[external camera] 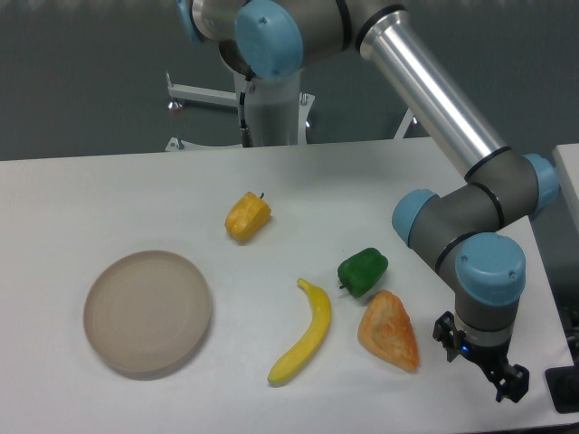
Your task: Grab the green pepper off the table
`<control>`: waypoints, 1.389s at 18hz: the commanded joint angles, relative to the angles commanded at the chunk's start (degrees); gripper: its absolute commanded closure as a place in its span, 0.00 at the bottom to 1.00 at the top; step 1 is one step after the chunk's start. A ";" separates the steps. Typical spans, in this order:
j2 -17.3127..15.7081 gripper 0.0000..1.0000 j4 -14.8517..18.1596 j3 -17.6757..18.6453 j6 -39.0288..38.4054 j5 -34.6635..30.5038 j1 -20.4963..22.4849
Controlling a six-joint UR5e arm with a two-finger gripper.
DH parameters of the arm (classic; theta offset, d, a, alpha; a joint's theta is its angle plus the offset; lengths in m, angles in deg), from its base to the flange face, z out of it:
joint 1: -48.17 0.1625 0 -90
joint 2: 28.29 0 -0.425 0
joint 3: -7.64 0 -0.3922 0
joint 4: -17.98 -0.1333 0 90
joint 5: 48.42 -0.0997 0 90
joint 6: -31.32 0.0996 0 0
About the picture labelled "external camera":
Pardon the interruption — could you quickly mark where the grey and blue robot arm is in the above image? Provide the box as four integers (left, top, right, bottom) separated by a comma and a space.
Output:
177, 1, 559, 401

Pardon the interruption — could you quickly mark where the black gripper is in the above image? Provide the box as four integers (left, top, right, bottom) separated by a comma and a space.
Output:
432, 311, 529, 402

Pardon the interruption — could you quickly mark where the beige round plate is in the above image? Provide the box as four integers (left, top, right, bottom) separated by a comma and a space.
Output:
83, 250, 212, 380

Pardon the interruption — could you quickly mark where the orange triangular pastry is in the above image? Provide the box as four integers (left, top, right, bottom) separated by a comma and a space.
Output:
357, 290, 420, 373

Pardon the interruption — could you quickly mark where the white robot stand frame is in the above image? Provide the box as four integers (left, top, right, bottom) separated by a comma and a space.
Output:
163, 71, 429, 153

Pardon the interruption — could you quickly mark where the yellow banana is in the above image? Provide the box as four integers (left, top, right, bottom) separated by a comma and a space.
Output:
267, 278, 332, 387

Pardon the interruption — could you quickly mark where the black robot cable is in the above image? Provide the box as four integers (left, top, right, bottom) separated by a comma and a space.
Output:
238, 67, 254, 148

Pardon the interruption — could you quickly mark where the yellow bell pepper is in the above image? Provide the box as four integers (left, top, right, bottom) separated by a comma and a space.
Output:
224, 192, 271, 242

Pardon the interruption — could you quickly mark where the green bell pepper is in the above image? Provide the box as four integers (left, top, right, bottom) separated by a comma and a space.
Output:
337, 247, 389, 298

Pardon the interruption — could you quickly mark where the black device at right edge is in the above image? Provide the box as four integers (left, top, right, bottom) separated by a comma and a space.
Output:
545, 366, 578, 414

